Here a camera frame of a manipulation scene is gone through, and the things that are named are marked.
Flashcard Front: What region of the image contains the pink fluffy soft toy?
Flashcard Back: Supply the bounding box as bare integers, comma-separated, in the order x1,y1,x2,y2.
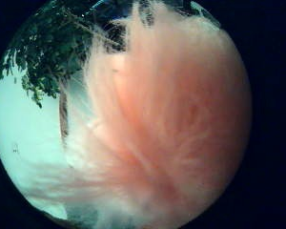
25,0,254,229

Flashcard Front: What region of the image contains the green leafy tree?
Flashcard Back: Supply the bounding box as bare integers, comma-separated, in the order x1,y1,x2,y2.
0,0,132,109

